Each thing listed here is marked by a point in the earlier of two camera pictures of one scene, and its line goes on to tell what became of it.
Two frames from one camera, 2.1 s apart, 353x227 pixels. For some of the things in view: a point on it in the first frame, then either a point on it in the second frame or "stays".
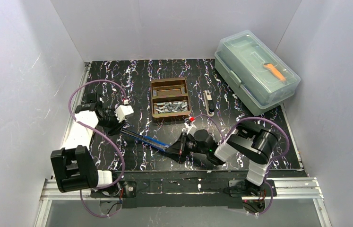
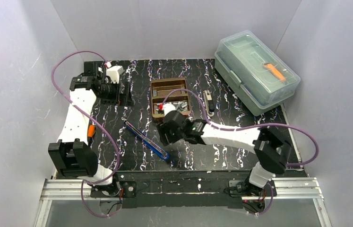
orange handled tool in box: [275, 72] stays
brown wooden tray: [169, 97] stays
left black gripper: [115, 126] → [125, 93]
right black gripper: [180, 146] → [166, 132]
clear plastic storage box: [260, 79] stays
